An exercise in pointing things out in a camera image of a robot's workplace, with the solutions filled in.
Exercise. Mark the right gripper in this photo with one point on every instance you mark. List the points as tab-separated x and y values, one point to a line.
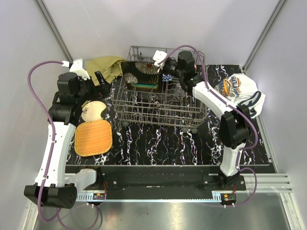
163	69

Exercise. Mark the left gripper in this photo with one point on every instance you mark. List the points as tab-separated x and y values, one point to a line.
104	88

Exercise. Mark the red patterned bowl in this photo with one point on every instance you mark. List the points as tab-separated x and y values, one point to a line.
167	77

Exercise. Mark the cream round floral plate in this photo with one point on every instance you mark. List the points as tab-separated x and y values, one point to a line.
94	111

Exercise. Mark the black floral square plate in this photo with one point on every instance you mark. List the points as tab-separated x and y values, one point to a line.
141	72

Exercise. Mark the teal square ceramic dish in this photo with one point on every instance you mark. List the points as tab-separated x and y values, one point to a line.
145	86

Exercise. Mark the woven bamboo basket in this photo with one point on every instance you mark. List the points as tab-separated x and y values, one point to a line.
93	138

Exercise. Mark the clear drinking glass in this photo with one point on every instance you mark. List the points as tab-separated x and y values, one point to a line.
178	91

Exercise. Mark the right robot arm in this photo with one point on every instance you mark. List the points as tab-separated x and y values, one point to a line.
235	124

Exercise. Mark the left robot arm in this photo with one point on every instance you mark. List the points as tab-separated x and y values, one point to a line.
51	188

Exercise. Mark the olive green cloth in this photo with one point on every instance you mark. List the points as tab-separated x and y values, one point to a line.
109	66

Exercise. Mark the white printed t-shirt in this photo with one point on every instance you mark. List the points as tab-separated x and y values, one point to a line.
242	90

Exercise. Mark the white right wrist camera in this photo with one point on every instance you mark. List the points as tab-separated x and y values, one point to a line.
159	58

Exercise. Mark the grey wire dish rack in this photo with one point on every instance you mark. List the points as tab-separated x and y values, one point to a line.
157	108

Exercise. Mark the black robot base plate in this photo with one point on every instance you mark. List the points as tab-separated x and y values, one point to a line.
188	182

